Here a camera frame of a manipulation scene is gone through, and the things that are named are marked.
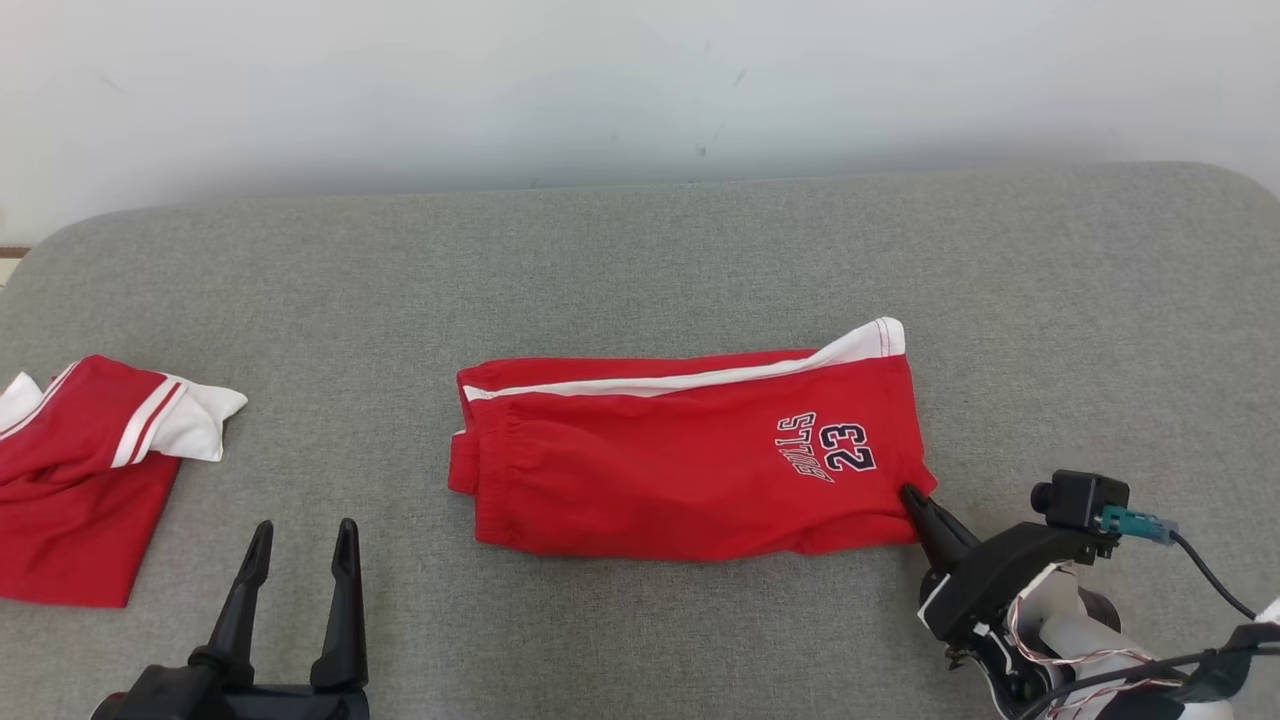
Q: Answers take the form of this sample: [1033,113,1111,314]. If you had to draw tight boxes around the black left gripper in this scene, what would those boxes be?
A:
[90,517,372,720]

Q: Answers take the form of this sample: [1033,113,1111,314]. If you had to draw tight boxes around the red shorts with white stripe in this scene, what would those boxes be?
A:
[447,317,939,562]

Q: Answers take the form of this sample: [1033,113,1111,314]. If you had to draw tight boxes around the camera cable with teal plug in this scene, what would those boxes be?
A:
[1095,505,1261,623]

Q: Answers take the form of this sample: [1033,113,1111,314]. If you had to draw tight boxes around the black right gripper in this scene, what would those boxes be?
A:
[900,484,1117,644]

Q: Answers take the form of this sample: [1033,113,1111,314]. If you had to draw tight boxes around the red and white wire bundle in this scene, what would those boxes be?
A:
[1004,590,1189,706]

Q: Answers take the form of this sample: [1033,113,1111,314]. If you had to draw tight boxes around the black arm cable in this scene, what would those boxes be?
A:
[1012,620,1280,720]

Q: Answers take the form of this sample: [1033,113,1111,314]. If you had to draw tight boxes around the red jersey with white sleeves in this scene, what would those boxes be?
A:
[0,354,249,609]

